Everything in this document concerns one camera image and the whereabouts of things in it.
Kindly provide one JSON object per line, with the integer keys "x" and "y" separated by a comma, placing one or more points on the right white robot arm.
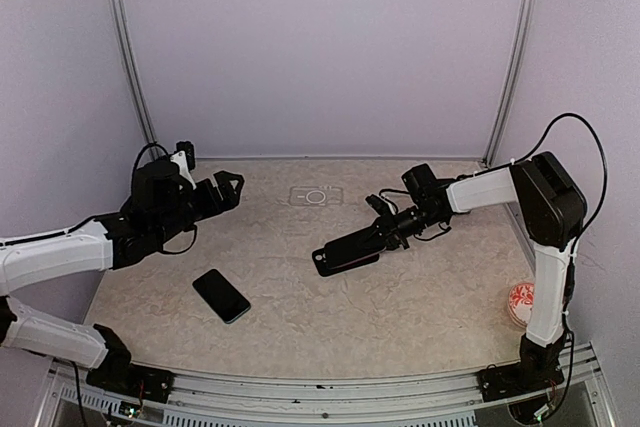
{"x": 553, "y": 208}

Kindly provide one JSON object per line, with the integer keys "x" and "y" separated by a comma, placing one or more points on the left aluminium frame post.
{"x": 123, "y": 38}

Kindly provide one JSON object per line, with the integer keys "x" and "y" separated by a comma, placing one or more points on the aluminium frame post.
{"x": 524, "y": 20}
{"x": 123, "y": 38}

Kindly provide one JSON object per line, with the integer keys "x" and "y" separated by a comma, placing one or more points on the purple-edged smartphone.
{"x": 352, "y": 265}

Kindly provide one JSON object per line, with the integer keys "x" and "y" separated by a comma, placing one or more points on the black phone case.
{"x": 348, "y": 252}

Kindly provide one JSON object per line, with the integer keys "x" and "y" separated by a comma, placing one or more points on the clear camera-cutout phone case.
{"x": 315, "y": 196}

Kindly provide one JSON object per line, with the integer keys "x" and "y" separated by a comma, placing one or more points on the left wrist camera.
{"x": 184, "y": 158}

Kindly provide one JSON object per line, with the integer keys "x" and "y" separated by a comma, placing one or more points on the right aluminium frame post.
{"x": 524, "y": 20}

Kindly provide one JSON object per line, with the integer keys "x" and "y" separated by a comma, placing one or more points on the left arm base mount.
{"x": 118, "y": 374}

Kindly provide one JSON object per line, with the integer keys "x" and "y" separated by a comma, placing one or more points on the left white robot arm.
{"x": 86, "y": 247}

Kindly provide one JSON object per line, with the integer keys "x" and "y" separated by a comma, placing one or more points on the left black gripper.
{"x": 229, "y": 198}

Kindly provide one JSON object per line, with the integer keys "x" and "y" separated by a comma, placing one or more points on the red white patterned bowl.
{"x": 520, "y": 302}

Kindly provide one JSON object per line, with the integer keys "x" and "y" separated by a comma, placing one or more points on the teal-edged smartphone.
{"x": 221, "y": 296}

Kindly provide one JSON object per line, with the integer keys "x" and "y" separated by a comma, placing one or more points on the front aluminium rail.
{"x": 442, "y": 399}

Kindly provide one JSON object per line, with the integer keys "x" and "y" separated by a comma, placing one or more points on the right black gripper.
{"x": 390, "y": 235}

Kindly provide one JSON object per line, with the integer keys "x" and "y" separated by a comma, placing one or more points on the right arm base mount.
{"x": 538, "y": 368}

